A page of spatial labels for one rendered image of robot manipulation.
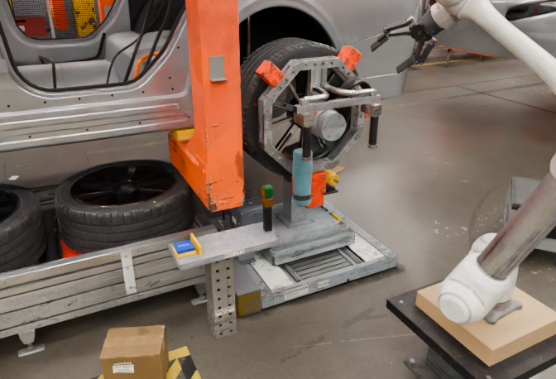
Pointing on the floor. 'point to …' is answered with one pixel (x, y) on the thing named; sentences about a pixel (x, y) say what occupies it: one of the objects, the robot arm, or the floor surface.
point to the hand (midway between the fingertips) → (386, 58)
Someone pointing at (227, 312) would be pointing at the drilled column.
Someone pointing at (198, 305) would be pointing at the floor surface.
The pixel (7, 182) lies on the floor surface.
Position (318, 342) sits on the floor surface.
